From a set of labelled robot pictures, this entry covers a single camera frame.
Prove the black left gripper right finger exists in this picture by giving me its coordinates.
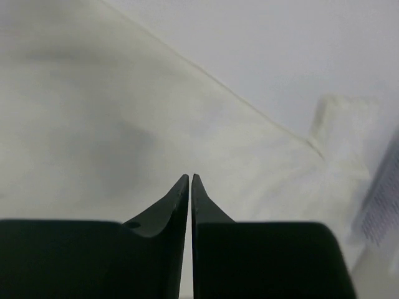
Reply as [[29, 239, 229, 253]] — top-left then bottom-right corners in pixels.
[[191, 175, 356, 298]]

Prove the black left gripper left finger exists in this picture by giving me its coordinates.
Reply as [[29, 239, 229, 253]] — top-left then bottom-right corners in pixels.
[[1, 175, 189, 298]]

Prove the cream white t shirt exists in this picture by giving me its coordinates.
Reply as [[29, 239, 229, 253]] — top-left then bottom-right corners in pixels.
[[1, 1, 377, 268]]

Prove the white plastic laundry basket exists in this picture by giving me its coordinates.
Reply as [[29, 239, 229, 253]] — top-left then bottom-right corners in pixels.
[[350, 131, 398, 274]]

